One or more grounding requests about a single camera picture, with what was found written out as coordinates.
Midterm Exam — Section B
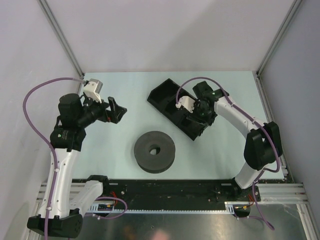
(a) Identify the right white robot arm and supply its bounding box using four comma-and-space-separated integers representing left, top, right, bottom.
186, 77, 283, 201

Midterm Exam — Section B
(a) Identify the right aluminium frame post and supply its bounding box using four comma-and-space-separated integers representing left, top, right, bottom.
256, 0, 304, 76

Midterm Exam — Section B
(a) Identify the left aluminium frame post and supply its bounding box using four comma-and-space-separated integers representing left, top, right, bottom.
37, 0, 84, 77

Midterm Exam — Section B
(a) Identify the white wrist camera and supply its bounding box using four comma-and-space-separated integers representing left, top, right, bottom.
175, 96, 196, 113
83, 78, 103, 104

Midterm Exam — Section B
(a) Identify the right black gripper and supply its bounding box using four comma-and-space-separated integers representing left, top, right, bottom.
187, 100, 213, 127

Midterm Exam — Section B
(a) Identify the aluminium frame post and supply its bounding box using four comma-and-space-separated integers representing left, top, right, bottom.
37, 0, 84, 77
256, 0, 304, 76

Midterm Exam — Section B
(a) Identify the black compartment tray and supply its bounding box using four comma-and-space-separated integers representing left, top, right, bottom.
147, 78, 217, 141

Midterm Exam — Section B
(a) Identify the black cable spool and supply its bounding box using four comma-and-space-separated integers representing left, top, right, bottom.
133, 131, 176, 174

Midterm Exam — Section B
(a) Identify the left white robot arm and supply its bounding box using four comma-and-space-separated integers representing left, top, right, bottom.
27, 93, 127, 239

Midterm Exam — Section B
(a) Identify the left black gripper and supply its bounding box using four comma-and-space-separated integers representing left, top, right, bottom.
77, 93, 127, 128

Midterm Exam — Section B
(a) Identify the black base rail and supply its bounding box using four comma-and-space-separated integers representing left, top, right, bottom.
102, 177, 261, 210

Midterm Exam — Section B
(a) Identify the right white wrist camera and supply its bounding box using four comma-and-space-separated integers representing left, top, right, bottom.
175, 96, 196, 113

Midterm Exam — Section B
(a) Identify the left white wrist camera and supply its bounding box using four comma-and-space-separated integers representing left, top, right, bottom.
83, 78, 103, 104

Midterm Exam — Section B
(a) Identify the aluminium frame rail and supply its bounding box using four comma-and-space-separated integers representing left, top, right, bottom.
254, 72, 320, 240

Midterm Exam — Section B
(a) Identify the grey slotted cable duct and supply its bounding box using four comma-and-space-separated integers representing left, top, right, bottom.
85, 202, 251, 216

